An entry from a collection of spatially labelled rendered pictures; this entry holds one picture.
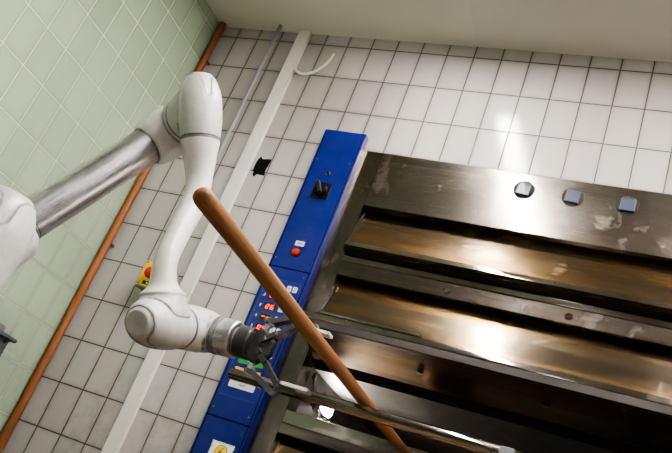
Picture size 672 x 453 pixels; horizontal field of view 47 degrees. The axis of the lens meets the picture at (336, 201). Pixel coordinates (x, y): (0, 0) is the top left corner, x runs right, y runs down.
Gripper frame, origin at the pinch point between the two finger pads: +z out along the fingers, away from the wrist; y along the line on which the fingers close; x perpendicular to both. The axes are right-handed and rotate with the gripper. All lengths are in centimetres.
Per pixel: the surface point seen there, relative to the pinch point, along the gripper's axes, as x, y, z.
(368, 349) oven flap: -46, -19, -5
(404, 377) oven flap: -56, -17, 4
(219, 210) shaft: 73, 1, 8
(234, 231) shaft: 67, 2, 8
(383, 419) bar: -17.7, 4.2, 13.6
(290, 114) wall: -56, -102, -68
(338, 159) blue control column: -53, -84, -41
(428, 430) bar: -17.4, 3.7, 24.5
